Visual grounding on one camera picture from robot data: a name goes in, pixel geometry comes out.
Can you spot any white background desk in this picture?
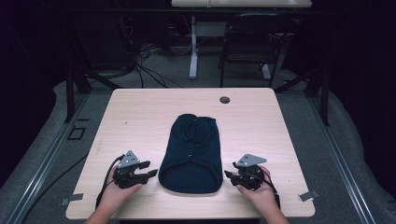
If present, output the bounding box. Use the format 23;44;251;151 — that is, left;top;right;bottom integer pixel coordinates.
170;0;314;81

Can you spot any grey tape strip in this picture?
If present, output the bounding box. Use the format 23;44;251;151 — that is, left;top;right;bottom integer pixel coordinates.
58;192;85;207
297;189;320;203

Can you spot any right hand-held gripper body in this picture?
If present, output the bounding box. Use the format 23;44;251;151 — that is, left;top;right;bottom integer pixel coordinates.
234;153;269;191

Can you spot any black floor cable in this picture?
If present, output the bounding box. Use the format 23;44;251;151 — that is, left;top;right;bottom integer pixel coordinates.
18;151;91;224

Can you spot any person's left hand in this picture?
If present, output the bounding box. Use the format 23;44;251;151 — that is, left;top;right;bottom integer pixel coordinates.
98;166;144;216

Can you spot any black tape square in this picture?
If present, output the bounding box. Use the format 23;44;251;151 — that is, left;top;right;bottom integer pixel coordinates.
66;125;88;141

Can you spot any person's right hand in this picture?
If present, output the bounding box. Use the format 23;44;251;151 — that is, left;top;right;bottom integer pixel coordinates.
235;165;282;217

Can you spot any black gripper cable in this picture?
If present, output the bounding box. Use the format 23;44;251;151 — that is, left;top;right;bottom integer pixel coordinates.
259;168;282;210
94;154;126;210

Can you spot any black metal stand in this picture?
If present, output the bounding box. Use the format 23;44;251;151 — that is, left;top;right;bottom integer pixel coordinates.
273;65;332;127
63;60;123;124

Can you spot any dark blue knit garment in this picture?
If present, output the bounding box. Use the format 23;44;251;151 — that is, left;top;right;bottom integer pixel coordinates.
157;113;224;195

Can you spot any aluminium floor rail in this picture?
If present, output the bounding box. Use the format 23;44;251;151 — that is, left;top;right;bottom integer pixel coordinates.
5;92;92;224
305;92;378;224

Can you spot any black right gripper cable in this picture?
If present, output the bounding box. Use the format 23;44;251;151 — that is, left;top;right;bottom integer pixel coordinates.
259;168;282;210

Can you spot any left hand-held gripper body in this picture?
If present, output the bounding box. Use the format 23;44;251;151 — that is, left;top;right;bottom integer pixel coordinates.
112;149;142;189

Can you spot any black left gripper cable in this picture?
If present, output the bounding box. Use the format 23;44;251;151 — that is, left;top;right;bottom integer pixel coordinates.
94;154;126;210

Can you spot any black folding chair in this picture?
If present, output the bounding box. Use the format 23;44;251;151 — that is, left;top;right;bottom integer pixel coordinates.
217;11;294;89

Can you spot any bundle of floor cables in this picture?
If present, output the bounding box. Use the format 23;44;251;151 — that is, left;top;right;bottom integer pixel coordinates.
132;41;185;90

